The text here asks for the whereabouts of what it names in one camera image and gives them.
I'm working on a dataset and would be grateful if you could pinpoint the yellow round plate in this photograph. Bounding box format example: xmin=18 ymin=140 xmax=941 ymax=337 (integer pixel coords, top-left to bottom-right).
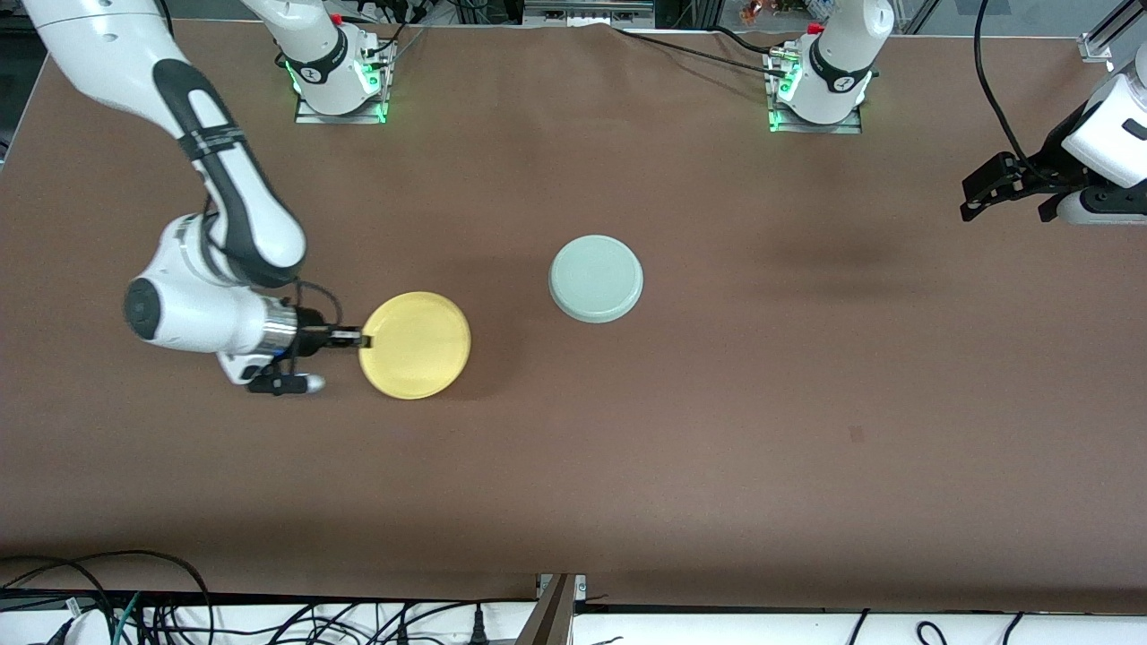
xmin=358 ymin=291 xmax=472 ymax=401

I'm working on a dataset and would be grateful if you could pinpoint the pale green round plate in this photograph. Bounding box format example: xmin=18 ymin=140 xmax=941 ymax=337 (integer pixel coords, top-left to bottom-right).
xmin=548 ymin=234 xmax=644 ymax=324

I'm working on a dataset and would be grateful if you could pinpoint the black right arm wrist cable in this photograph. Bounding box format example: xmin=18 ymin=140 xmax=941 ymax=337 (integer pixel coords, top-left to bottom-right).
xmin=285 ymin=280 xmax=344 ymax=334

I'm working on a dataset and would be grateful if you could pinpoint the black arm wrist cable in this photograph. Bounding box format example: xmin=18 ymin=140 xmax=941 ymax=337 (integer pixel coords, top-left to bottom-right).
xmin=974 ymin=0 xmax=1055 ymax=180
xmin=285 ymin=280 xmax=344 ymax=334

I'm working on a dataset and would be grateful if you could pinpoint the black left arm wrist cable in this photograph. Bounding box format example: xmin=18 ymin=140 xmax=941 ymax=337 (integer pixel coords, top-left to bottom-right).
xmin=974 ymin=0 xmax=1055 ymax=180

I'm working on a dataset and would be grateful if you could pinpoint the aluminium frame profile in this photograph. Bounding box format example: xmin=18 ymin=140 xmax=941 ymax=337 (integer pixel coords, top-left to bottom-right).
xmin=1078 ymin=0 xmax=1147 ymax=64

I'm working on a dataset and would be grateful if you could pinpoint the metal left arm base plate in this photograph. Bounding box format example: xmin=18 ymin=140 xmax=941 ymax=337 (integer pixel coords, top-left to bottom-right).
xmin=766 ymin=49 xmax=864 ymax=135

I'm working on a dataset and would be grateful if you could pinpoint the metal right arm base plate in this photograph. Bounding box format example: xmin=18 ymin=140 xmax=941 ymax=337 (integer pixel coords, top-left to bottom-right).
xmin=294 ymin=36 xmax=396 ymax=125

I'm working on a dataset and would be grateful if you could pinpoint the black looped cable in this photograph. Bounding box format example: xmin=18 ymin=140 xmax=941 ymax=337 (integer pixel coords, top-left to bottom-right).
xmin=0 ymin=550 xmax=214 ymax=645

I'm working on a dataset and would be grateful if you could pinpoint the black cable across table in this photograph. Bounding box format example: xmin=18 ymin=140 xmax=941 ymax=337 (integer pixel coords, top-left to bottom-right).
xmin=614 ymin=26 xmax=783 ymax=75

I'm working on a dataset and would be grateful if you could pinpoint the green cable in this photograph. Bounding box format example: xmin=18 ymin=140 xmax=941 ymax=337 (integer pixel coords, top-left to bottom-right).
xmin=111 ymin=591 xmax=144 ymax=645

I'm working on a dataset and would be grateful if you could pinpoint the metal table edge bracket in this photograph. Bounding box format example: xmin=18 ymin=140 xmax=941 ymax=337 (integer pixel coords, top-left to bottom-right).
xmin=515 ymin=573 xmax=588 ymax=645

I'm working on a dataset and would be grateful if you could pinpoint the aluminium rail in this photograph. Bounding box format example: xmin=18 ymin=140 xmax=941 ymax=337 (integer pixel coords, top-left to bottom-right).
xmin=524 ymin=0 xmax=655 ymax=27

